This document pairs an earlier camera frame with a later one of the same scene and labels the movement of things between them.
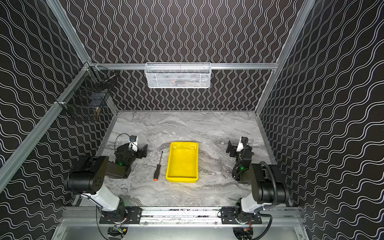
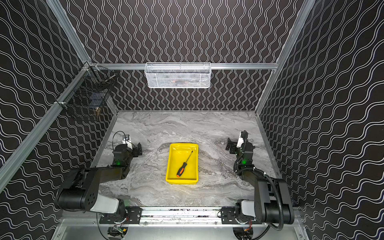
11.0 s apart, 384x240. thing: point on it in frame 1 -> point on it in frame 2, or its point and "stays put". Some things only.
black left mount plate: [133, 215] stays put
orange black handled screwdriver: [157, 171] -> [182, 168]
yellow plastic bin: [182, 163] stays put
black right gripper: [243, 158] stays put
